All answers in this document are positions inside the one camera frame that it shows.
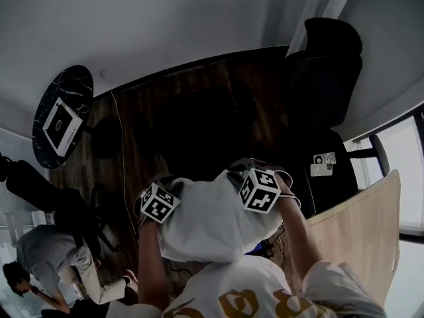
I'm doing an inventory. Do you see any light wooden desk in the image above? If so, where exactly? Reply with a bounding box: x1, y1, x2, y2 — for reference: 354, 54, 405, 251
306, 168, 401, 307

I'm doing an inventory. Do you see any black reclined office chair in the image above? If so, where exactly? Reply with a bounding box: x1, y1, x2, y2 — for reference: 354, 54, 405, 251
0, 156, 122, 254

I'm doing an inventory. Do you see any person's white gold-print shirt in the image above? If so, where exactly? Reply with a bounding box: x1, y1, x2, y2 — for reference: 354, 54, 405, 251
105, 255, 388, 318

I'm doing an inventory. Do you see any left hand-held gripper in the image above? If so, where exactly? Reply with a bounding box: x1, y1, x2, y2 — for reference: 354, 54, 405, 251
139, 176, 182, 225

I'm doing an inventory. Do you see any thin white cable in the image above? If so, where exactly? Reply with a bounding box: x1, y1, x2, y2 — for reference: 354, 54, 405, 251
110, 89, 138, 238

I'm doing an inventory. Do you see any white wall pipe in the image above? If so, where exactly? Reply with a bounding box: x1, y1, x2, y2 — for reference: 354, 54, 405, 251
286, 0, 360, 58

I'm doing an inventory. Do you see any black office chair with headrest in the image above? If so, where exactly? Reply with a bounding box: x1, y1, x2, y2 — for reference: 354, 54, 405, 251
283, 17, 390, 220

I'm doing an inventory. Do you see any black-framed window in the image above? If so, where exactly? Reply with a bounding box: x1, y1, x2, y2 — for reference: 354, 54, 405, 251
344, 109, 424, 318

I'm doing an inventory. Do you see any white phone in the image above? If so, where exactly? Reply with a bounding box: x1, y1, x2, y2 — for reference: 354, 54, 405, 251
310, 162, 337, 178

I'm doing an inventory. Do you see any person's right forearm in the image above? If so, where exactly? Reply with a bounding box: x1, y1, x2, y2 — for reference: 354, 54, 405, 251
280, 195, 327, 294

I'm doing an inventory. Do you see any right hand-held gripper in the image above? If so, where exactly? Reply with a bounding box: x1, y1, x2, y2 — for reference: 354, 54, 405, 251
226, 157, 282, 215

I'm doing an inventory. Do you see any printed white card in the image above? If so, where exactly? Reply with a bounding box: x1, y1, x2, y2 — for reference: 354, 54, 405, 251
313, 151, 337, 165

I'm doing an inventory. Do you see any white box with black print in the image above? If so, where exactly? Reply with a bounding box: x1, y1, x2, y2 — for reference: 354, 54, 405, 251
42, 97, 83, 158

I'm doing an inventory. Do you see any person's left forearm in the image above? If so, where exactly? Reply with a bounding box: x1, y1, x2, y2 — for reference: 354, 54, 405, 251
136, 222, 173, 307

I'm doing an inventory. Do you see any white t-shirt with print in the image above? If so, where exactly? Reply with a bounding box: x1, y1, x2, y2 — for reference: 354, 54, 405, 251
158, 159, 301, 264

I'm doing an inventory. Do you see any black marble round table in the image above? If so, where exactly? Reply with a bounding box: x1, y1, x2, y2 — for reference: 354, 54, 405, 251
32, 64, 122, 170

